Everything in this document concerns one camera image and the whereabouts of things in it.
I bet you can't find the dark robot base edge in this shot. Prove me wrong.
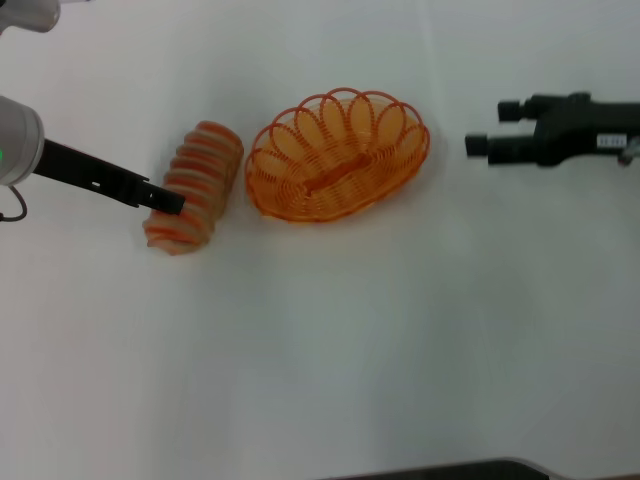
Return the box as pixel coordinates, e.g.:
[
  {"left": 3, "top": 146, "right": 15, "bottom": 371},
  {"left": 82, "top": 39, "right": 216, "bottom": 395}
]
[{"left": 319, "top": 456, "right": 567, "bottom": 480}]

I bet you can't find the orange plastic woven basket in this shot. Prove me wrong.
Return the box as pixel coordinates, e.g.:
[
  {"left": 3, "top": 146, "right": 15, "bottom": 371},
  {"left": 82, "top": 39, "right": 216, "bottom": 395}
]
[{"left": 243, "top": 87, "right": 431, "bottom": 225}]

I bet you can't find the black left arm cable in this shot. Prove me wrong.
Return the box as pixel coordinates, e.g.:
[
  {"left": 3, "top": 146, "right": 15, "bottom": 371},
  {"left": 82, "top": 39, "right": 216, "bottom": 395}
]
[{"left": 0, "top": 185, "right": 28, "bottom": 224}]

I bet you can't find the orange striped bread loaf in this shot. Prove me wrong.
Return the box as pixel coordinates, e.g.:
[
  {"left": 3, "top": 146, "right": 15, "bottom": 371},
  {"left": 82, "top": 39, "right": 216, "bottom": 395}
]
[{"left": 142, "top": 119, "right": 245, "bottom": 257}]

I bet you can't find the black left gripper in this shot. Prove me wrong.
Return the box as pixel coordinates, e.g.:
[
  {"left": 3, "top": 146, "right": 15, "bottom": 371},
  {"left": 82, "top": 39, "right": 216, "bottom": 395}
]
[{"left": 32, "top": 139, "right": 187, "bottom": 217}]

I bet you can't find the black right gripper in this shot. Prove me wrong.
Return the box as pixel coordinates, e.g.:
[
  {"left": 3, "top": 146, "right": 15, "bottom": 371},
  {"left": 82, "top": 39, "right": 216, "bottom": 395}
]
[{"left": 464, "top": 91, "right": 640, "bottom": 169}]

